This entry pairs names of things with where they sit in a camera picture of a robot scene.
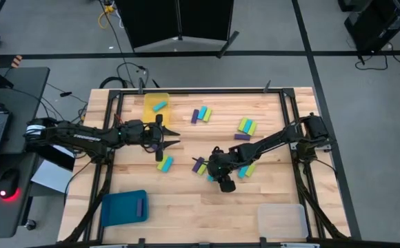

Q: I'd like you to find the clear plastic bin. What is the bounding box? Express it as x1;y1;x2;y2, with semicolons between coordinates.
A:
257;203;310;239

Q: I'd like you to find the blue plastic bin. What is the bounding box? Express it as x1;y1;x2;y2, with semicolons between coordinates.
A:
100;189;150;228

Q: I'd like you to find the black equipment cart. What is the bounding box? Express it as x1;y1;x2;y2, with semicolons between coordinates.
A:
337;0;400;54

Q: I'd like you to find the black aluminium rig frame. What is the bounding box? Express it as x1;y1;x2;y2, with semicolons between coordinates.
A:
57;79;354;248

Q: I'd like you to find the black folding partition screen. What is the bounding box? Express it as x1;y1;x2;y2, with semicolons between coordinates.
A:
113;0;241;59

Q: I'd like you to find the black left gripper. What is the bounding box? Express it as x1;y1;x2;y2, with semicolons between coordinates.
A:
127;114;181;163

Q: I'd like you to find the black floor cable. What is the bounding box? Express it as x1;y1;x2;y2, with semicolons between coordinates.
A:
354;41;400;72
98;61;150;90

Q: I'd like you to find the yellow translucent plastic bin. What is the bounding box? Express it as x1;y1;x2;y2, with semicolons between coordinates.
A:
142;92;172;127

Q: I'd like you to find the orange striped small item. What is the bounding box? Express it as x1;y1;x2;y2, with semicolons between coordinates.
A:
10;54;24;70

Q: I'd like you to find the black desk cable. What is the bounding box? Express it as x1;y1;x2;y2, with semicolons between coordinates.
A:
13;82;89;125

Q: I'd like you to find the black side desk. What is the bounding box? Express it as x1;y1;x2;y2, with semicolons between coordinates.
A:
0;66;52;241

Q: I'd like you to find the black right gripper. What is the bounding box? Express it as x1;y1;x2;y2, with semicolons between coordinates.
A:
192;146;237;194

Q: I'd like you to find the white flat sheet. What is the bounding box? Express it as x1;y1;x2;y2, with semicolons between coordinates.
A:
30;159;74;194

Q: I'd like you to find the black computer mouse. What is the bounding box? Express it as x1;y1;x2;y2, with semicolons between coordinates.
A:
0;167;21;203

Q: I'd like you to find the yellow floor cable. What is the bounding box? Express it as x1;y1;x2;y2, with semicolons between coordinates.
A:
97;2;118;30

